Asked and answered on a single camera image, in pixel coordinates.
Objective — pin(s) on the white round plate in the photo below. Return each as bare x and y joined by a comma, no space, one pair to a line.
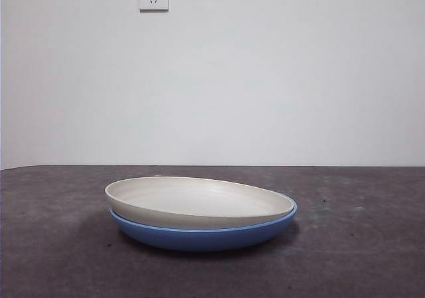
199,198

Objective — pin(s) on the blue round plate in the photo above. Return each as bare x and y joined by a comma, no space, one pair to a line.
199,241

